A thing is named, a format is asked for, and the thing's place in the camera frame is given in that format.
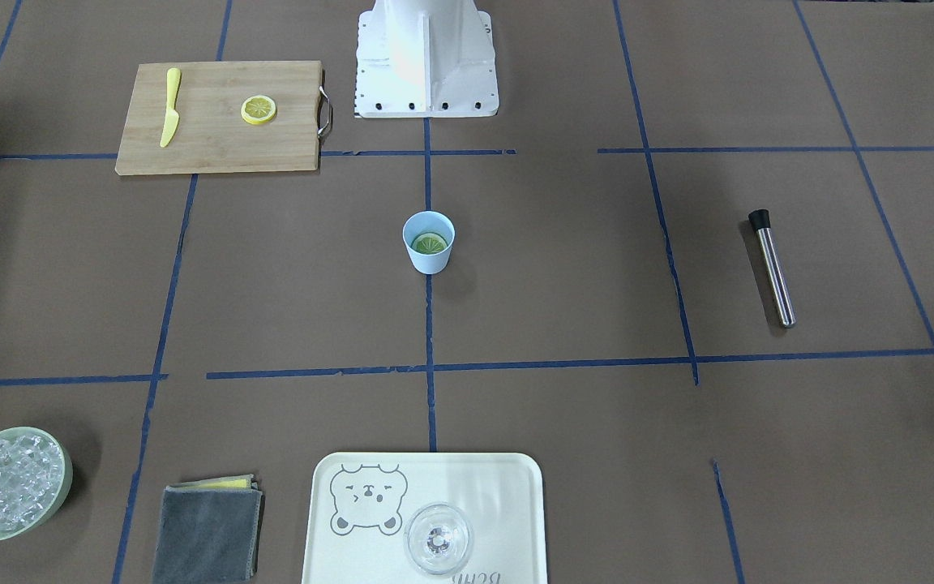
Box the light blue plastic cup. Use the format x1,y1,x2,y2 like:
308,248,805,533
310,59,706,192
401,211,456,276

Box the lemon slice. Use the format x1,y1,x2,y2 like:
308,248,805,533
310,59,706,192
240,95,277,125

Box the steel muddler black tip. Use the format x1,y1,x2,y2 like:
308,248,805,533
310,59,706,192
748,209,796,329

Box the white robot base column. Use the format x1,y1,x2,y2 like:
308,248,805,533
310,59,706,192
353,1,500,119

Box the lime slice in cup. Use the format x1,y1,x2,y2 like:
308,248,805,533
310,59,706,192
410,232,448,255

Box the cream bear tray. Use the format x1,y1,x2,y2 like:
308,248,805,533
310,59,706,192
302,452,549,583

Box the clear wine glass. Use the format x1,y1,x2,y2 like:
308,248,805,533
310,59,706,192
405,502,474,577

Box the wooden cutting board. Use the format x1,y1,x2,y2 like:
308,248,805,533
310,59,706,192
115,62,331,176

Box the grey folded cloth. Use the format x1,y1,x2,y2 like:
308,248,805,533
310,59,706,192
152,474,263,583

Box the yellow plastic knife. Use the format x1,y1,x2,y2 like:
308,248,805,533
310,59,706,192
159,67,182,148

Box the green bowl with ice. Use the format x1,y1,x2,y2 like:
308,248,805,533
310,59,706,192
0,427,73,541

